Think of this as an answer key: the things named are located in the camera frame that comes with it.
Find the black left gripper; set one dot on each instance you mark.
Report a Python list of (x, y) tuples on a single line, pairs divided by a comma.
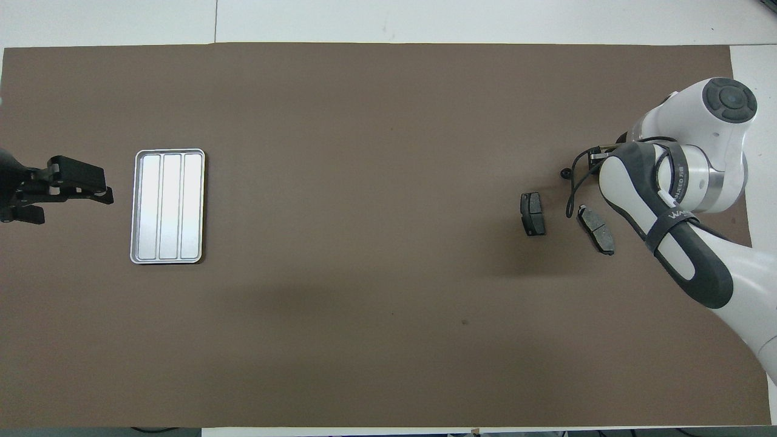
[(15, 179)]

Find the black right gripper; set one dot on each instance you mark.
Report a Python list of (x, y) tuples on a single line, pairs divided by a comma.
[(595, 150)]

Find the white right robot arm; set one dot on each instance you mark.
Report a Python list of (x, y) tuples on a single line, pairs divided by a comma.
[(746, 285)]

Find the silver metal tray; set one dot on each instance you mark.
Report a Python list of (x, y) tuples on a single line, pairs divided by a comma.
[(167, 206)]

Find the long dark brake pad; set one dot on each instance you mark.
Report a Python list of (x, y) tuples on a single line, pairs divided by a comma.
[(596, 229)]

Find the short dark brake pad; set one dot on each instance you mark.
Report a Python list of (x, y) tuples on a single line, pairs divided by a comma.
[(533, 213)]

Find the brown table mat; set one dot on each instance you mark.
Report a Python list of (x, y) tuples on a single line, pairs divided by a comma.
[(364, 303)]

